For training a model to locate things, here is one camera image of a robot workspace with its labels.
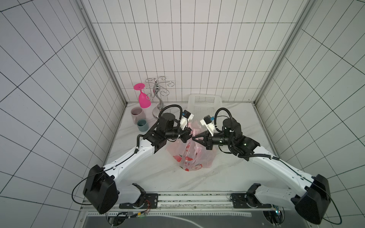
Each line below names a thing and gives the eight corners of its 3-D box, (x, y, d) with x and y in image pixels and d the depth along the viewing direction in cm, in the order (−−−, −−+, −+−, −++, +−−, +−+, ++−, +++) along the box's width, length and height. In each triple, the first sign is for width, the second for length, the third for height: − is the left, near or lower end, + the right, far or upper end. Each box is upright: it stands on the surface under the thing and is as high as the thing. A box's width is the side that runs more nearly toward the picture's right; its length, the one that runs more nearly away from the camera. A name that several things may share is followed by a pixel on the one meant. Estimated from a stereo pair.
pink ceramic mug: (127, 118, 108) (125, 113, 103) (138, 110, 114) (136, 105, 109) (136, 125, 104) (134, 120, 99) (147, 116, 110) (145, 111, 105)
